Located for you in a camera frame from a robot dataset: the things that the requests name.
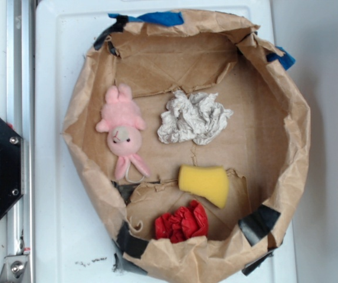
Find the yellow sponge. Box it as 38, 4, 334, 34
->
178, 164, 229, 209

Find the white plastic board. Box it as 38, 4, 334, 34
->
32, 0, 298, 283

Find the aluminium extrusion rail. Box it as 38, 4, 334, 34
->
6, 1, 37, 282

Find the crumpled white paper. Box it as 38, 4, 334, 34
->
157, 90, 234, 145

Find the pink plush bunny toy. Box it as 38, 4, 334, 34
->
96, 84, 150, 180

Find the metal corner bracket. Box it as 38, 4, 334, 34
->
0, 255, 30, 283

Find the brown paper bin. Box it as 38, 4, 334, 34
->
63, 9, 310, 282

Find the crumpled red paper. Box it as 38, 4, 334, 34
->
155, 200, 209, 243

